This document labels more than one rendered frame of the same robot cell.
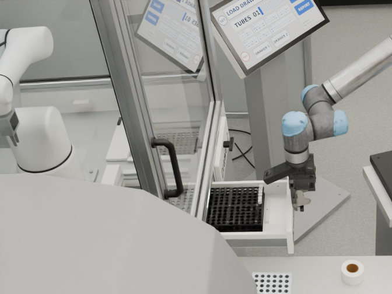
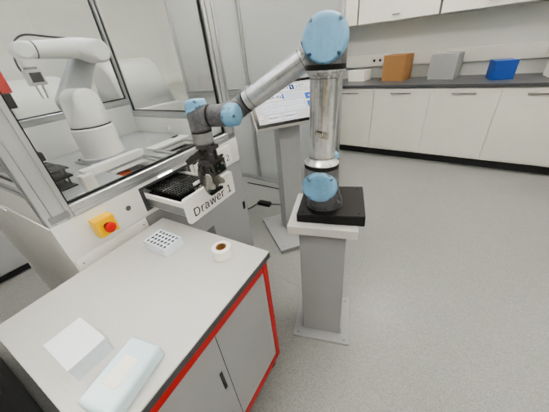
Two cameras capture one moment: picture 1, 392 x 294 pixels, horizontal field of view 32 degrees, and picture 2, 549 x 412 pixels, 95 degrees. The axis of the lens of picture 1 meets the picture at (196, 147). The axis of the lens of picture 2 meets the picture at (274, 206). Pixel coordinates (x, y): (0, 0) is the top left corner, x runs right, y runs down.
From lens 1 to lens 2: 157 cm
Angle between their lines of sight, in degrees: 17
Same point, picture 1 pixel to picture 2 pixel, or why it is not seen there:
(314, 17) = not seen: hidden behind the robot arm
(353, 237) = not seen: hidden behind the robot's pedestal
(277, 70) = (292, 142)
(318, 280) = (199, 249)
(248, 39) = (267, 109)
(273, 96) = (288, 158)
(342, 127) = (228, 114)
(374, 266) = (245, 253)
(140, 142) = not seen: outside the picture
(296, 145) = (192, 125)
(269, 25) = (285, 105)
